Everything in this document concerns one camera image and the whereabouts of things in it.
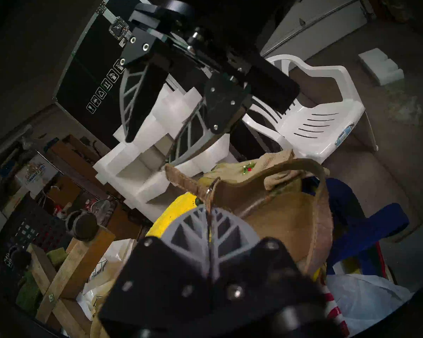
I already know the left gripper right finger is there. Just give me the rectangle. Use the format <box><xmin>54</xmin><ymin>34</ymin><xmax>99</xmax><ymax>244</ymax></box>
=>
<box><xmin>211</xmin><ymin>208</ymin><xmax>321</xmax><ymax>315</ymax></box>

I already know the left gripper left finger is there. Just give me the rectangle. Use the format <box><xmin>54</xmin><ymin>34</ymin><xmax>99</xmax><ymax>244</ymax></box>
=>
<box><xmin>99</xmin><ymin>207</ymin><xmax>212</xmax><ymax>327</ymax></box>

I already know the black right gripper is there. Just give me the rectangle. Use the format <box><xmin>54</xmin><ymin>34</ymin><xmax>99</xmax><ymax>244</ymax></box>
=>
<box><xmin>119</xmin><ymin>0</ymin><xmax>301</xmax><ymax>167</ymax></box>

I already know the tan flower sandal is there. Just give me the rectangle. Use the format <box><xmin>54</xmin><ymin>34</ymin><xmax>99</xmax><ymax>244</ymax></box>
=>
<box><xmin>92</xmin><ymin>158</ymin><xmax>333</xmax><ymax>338</ymax></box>

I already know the white printed shopping bag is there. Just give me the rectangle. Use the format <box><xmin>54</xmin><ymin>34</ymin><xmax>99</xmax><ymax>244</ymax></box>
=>
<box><xmin>76</xmin><ymin>238</ymin><xmax>138</xmax><ymax>320</ymax></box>

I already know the yellow towel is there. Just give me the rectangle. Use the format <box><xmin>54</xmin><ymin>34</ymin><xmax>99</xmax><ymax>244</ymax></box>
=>
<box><xmin>146</xmin><ymin>191</ymin><xmax>325</xmax><ymax>281</ymax></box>

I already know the white foam packing insert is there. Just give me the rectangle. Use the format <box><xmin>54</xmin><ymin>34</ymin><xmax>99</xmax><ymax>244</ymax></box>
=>
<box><xmin>92</xmin><ymin>73</ymin><xmax>233</xmax><ymax>221</ymax></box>

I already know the wooden cross caster dolly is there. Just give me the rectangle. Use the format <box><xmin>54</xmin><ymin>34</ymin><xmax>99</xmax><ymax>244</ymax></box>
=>
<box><xmin>7</xmin><ymin>211</ymin><xmax>117</xmax><ymax>338</ymax></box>

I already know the tan green-fingered garden glove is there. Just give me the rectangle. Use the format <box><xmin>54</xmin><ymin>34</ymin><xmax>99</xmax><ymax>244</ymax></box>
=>
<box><xmin>210</xmin><ymin>149</ymin><xmax>330</xmax><ymax>192</ymax></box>

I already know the black flight case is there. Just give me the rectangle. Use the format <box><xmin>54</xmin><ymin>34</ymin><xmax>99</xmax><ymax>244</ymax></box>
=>
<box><xmin>53</xmin><ymin>0</ymin><xmax>184</xmax><ymax>148</ymax></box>

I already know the white red-print plastic bag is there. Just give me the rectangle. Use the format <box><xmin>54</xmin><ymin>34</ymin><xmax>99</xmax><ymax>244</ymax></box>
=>
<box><xmin>321</xmin><ymin>272</ymin><xmax>415</xmax><ymax>338</ymax></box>

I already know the blue tote bag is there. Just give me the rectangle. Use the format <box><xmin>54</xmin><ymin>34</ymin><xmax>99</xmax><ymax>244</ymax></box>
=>
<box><xmin>317</xmin><ymin>177</ymin><xmax>409</xmax><ymax>271</ymax></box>

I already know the small brown cardboard box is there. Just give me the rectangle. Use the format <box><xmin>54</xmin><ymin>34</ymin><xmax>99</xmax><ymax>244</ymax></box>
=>
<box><xmin>44</xmin><ymin>175</ymin><xmax>81</xmax><ymax>207</ymax></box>

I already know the green knit glove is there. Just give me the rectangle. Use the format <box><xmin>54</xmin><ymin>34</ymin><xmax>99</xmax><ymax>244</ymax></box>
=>
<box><xmin>16</xmin><ymin>248</ymin><xmax>67</xmax><ymax>308</ymax></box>

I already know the white plastic chair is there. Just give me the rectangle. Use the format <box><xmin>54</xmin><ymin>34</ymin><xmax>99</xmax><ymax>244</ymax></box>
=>
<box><xmin>243</xmin><ymin>54</ymin><xmax>378</xmax><ymax>164</ymax></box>

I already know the dark plastic mesh basket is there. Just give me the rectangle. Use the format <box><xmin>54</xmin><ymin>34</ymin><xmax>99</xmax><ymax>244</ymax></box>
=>
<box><xmin>0</xmin><ymin>193</ymin><xmax>71</xmax><ymax>288</ymax></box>

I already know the white metal cabinet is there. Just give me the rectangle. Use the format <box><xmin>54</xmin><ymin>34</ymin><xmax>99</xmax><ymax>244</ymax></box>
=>
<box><xmin>261</xmin><ymin>0</ymin><xmax>369</xmax><ymax>60</ymax></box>

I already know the small white foam piece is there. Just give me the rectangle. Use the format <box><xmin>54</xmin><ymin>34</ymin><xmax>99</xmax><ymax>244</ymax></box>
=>
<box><xmin>358</xmin><ymin>48</ymin><xmax>405</xmax><ymax>85</ymax></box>

